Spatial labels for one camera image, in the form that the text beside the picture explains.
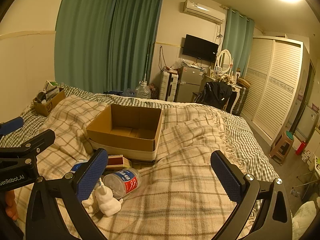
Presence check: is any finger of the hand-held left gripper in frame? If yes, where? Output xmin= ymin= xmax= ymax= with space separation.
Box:
xmin=0 ymin=129 xmax=56 ymax=158
xmin=0 ymin=117 xmax=24 ymax=137

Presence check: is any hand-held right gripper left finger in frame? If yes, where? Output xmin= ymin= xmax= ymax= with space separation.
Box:
xmin=25 ymin=148 xmax=108 ymax=240

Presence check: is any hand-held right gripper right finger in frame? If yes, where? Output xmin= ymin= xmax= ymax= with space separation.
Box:
xmin=210 ymin=150 xmax=293 ymax=240

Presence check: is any small white figurine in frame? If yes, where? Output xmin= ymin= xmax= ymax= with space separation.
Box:
xmin=81 ymin=196 xmax=97 ymax=212

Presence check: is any red matchbox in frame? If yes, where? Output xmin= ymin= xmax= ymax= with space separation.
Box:
xmin=107 ymin=154 xmax=132 ymax=172

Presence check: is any white animal figurine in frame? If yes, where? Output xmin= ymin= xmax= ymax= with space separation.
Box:
xmin=96 ymin=185 xmax=123 ymax=217

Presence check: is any clear plastic jar red label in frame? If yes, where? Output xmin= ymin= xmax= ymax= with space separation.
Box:
xmin=102 ymin=167 xmax=142 ymax=197

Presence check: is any large cardboard box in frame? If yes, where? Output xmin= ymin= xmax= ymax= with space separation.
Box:
xmin=86 ymin=103 xmax=163 ymax=164

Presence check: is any person's left hand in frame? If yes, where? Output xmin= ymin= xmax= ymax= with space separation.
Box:
xmin=4 ymin=189 xmax=19 ymax=220

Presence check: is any small cardboard box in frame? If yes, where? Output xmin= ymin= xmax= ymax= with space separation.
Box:
xmin=32 ymin=87 xmax=67 ymax=117

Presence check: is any green checked bed sheet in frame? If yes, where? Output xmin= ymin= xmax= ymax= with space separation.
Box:
xmin=0 ymin=82 xmax=279 ymax=240

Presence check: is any beige plaid blanket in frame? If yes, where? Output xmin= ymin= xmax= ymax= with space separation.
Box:
xmin=15 ymin=94 xmax=253 ymax=240

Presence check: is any brown plastic stool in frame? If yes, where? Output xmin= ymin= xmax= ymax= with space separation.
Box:
xmin=269 ymin=131 xmax=295 ymax=165

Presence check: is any red fire extinguisher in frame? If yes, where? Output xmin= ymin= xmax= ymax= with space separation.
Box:
xmin=296 ymin=141 xmax=307 ymax=155

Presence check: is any white dressing table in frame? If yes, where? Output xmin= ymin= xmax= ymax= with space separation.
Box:
xmin=205 ymin=74 xmax=243 ymax=115

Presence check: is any brown suitcase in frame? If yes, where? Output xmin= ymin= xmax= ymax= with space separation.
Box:
xmin=235 ymin=79 xmax=250 ymax=115

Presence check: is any black jacket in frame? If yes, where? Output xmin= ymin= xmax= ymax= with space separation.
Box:
xmin=194 ymin=81 xmax=233 ymax=110

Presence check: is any white cloth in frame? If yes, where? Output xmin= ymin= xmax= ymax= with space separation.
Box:
xmin=291 ymin=201 xmax=317 ymax=240

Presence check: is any white appliance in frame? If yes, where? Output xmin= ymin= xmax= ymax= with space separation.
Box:
xmin=295 ymin=105 xmax=318 ymax=140

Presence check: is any blond fluffy item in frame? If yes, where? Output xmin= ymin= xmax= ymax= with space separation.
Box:
xmin=216 ymin=74 xmax=234 ymax=84

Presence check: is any grey small fridge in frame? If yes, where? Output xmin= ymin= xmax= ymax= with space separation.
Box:
xmin=175 ymin=64 xmax=206 ymax=103

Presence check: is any clear water jug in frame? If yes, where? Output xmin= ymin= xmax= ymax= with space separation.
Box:
xmin=135 ymin=80 xmax=152 ymax=99

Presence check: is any white louvred wardrobe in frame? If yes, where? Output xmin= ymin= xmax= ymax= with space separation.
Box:
xmin=240 ymin=36 xmax=310 ymax=147

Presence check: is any white ribbed suitcase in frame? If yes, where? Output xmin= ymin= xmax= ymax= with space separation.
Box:
xmin=159 ymin=70 xmax=179 ymax=102

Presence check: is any wide green curtain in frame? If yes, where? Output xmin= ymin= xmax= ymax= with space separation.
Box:
xmin=54 ymin=0 xmax=118 ymax=94

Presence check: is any white oval mirror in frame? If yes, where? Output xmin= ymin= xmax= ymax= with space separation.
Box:
xmin=216 ymin=49 xmax=232 ymax=73

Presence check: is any white pole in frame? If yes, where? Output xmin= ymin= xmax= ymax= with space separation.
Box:
xmin=142 ymin=40 xmax=152 ymax=83

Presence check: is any narrow green curtain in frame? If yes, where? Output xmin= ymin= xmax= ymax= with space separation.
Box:
xmin=222 ymin=7 xmax=255 ymax=77

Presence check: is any white air conditioner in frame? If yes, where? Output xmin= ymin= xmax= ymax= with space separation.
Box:
xmin=182 ymin=0 xmax=226 ymax=25

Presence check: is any black wall television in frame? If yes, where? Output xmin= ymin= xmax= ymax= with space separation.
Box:
xmin=182 ymin=34 xmax=219 ymax=63

